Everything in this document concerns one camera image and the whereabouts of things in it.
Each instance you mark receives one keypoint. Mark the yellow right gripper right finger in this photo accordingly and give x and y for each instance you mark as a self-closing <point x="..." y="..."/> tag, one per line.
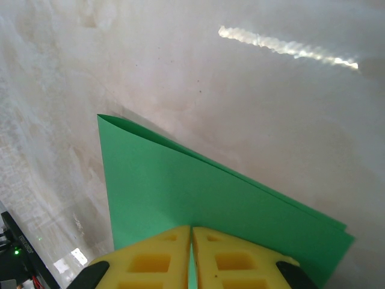
<point x="240" y="265"/>

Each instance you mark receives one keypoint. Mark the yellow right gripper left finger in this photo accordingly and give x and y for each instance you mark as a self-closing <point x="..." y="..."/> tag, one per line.
<point x="144" y="265"/>

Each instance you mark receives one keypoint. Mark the green paper sheet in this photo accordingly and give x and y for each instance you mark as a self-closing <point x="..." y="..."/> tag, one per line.
<point x="180" y="186"/>

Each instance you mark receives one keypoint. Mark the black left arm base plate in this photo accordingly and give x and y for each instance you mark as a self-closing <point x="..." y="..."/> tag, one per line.
<point x="30" y="253"/>

